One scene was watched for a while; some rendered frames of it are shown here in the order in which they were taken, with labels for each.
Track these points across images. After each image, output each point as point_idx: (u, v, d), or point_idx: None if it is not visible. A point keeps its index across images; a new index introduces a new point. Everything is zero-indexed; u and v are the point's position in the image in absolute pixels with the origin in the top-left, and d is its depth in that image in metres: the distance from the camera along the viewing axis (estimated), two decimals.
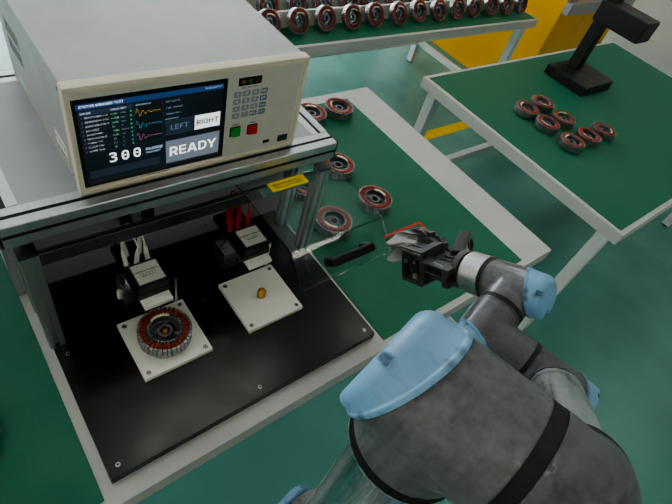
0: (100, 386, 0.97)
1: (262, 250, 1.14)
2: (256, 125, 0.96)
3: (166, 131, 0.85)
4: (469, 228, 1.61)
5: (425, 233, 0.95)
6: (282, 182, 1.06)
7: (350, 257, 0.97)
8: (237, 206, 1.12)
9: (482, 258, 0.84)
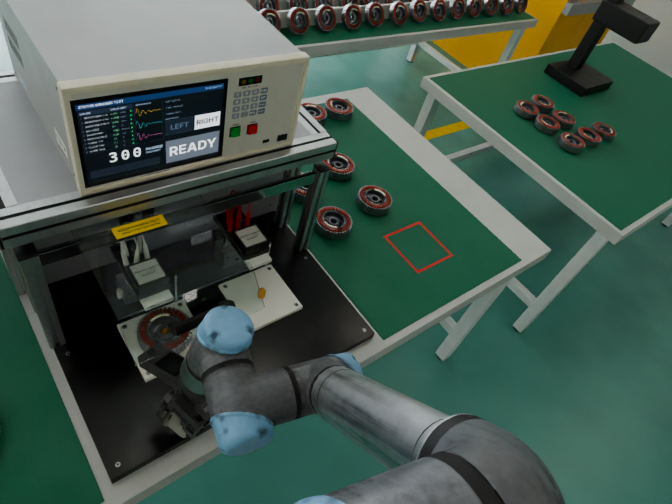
0: (100, 386, 0.97)
1: (262, 250, 1.14)
2: (256, 125, 0.96)
3: (166, 131, 0.85)
4: (469, 228, 1.61)
5: (164, 413, 0.83)
6: (132, 226, 0.88)
7: (199, 322, 0.80)
8: (237, 206, 1.12)
9: (194, 381, 0.73)
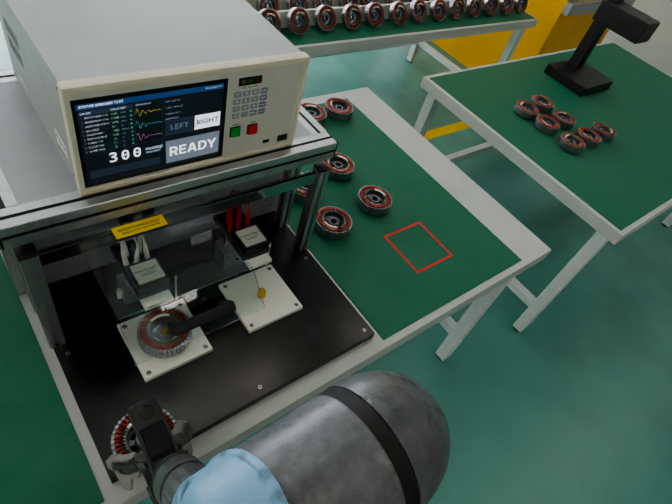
0: (100, 386, 0.97)
1: (262, 250, 1.14)
2: (256, 125, 0.96)
3: (166, 131, 0.85)
4: (469, 228, 1.61)
5: (133, 471, 0.77)
6: (132, 226, 0.88)
7: (199, 322, 0.80)
8: (237, 206, 1.12)
9: None
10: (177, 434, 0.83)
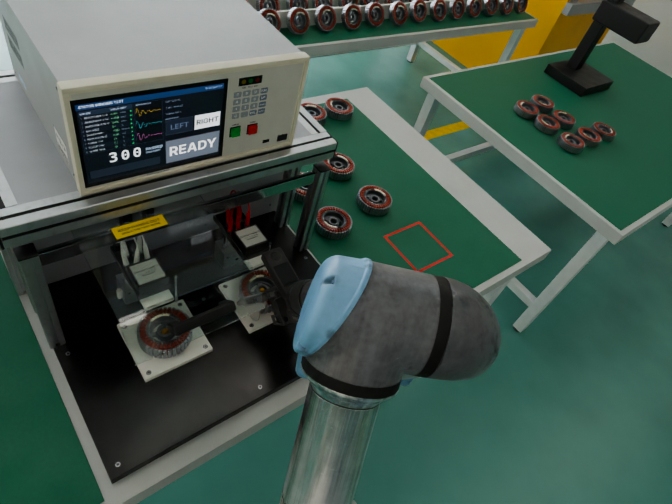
0: (100, 386, 0.97)
1: (262, 250, 1.14)
2: (256, 125, 0.96)
3: (166, 131, 0.85)
4: (469, 228, 1.61)
5: (265, 299, 1.07)
6: (132, 226, 0.88)
7: (199, 322, 0.80)
8: (237, 206, 1.12)
9: (298, 307, 0.97)
10: None
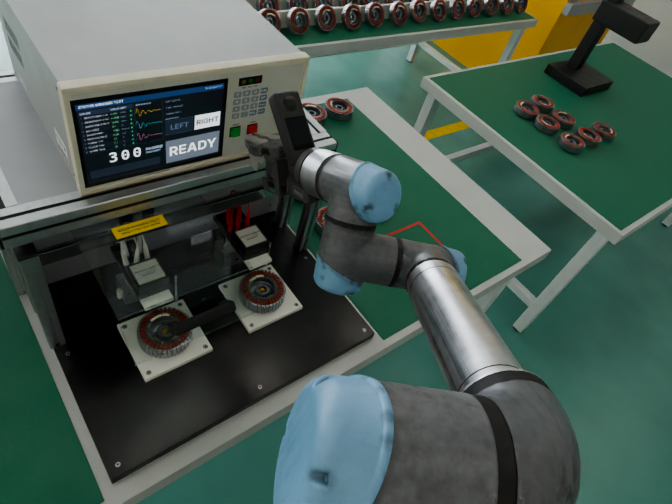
0: (100, 386, 0.97)
1: (262, 250, 1.14)
2: (256, 125, 0.96)
3: (166, 131, 0.85)
4: (469, 228, 1.61)
5: (258, 155, 0.81)
6: (132, 226, 0.88)
7: (199, 322, 0.80)
8: (237, 206, 1.12)
9: (312, 187, 0.73)
10: None
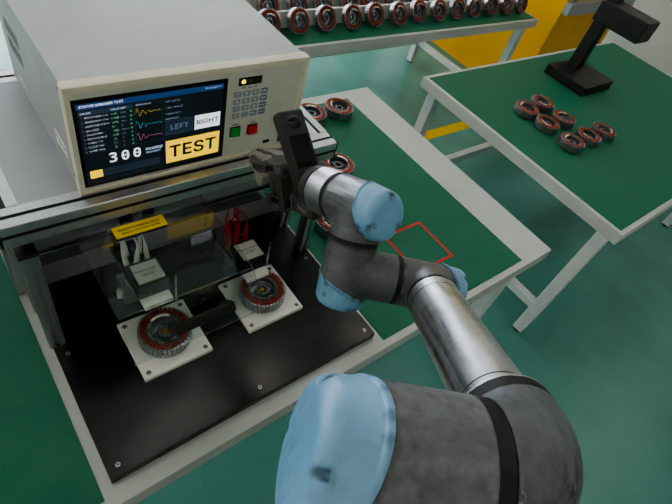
0: (100, 386, 0.97)
1: (259, 264, 1.18)
2: (256, 125, 0.96)
3: (166, 131, 0.85)
4: (469, 228, 1.61)
5: (262, 171, 0.83)
6: (132, 226, 0.88)
7: (199, 322, 0.80)
8: (235, 221, 1.16)
9: (315, 205, 0.74)
10: None
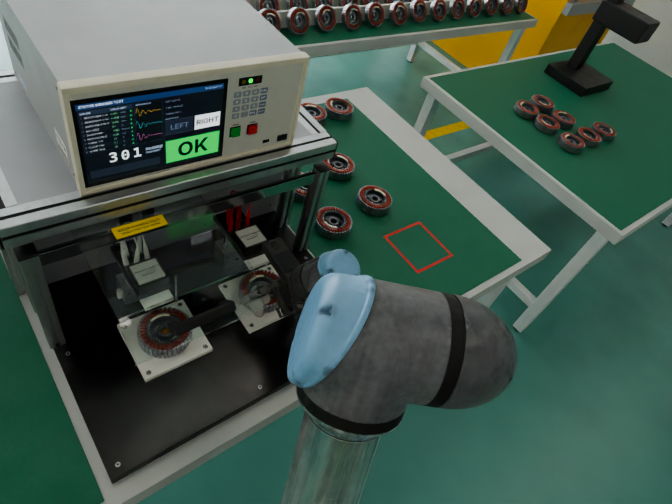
0: (100, 386, 0.97)
1: (262, 250, 1.14)
2: (256, 125, 0.96)
3: (166, 131, 0.85)
4: (469, 228, 1.61)
5: (269, 291, 1.04)
6: (132, 226, 0.88)
7: (199, 322, 0.80)
8: (237, 206, 1.12)
9: (300, 289, 0.94)
10: None
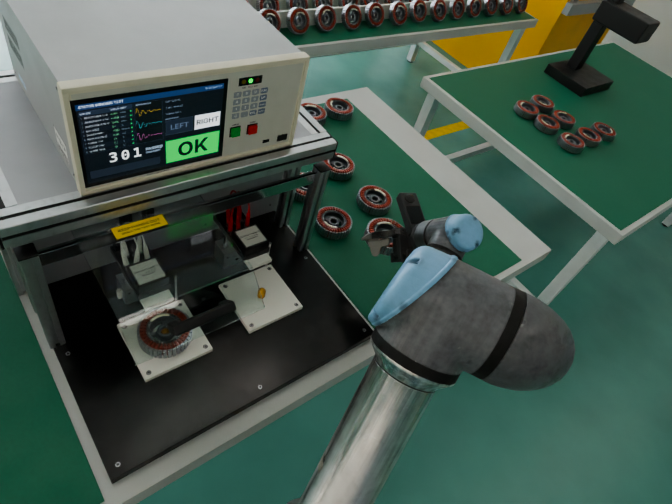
0: (100, 386, 0.97)
1: (262, 250, 1.14)
2: (256, 125, 0.96)
3: (166, 131, 0.85)
4: None
5: (390, 235, 1.16)
6: (132, 226, 0.88)
7: (199, 322, 0.80)
8: (237, 206, 1.12)
9: (421, 240, 1.04)
10: None
